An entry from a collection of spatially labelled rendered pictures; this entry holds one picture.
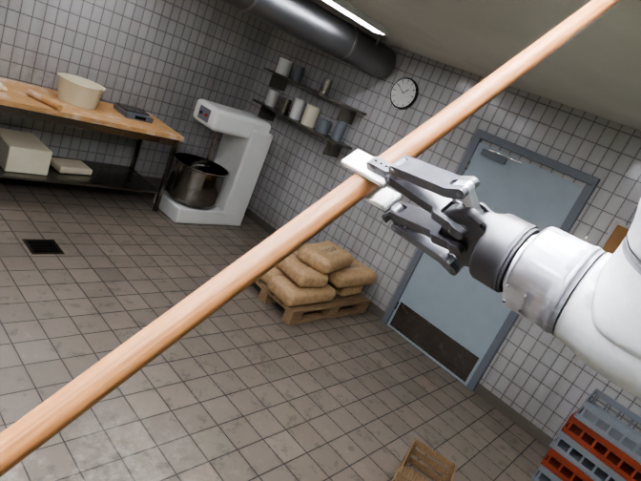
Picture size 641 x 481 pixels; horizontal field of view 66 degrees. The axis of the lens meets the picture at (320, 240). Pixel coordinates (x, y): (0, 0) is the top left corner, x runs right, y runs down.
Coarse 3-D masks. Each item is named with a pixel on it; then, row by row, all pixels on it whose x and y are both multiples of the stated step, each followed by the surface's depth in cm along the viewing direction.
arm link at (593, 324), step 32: (608, 256) 43; (576, 288) 41; (608, 288) 39; (640, 288) 36; (576, 320) 41; (608, 320) 39; (640, 320) 37; (576, 352) 43; (608, 352) 39; (640, 352) 37; (640, 384) 38
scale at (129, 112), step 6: (114, 108) 516; (120, 108) 509; (126, 108) 510; (132, 108) 521; (138, 108) 535; (126, 114) 501; (132, 114) 504; (138, 114) 516; (144, 114) 521; (144, 120) 516; (150, 120) 521
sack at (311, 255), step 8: (328, 240) 501; (304, 248) 453; (312, 248) 456; (304, 256) 452; (312, 256) 449; (320, 256) 449; (328, 256) 456; (336, 256) 465; (344, 256) 478; (352, 256) 492; (312, 264) 450; (320, 264) 446; (328, 264) 444; (336, 264) 455; (344, 264) 477; (320, 272) 449; (328, 272) 448
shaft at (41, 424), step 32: (608, 0) 81; (576, 32) 77; (512, 64) 70; (480, 96) 67; (448, 128) 64; (352, 192) 57; (288, 224) 54; (320, 224) 55; (256, 256) 52; (224, 288) 50; (160, 320) 47; (192, 320) 48; (128, 352) 46; (160, 352) 47; (96, 384) 44; (32, 416) 42; (64, 416) 43; (0, 448) 41; (32, 448) 42
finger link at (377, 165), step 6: (366, 162) 57; (372, 162) 56; (378, 162) 56; (384, 162) 56; (396, 162) 53; (402, 162) 53; (372, 168) 57; (378, 168) 56; (384, 168) 56; (378, 174) 57; (384, 174) 56; (390, 174) 55
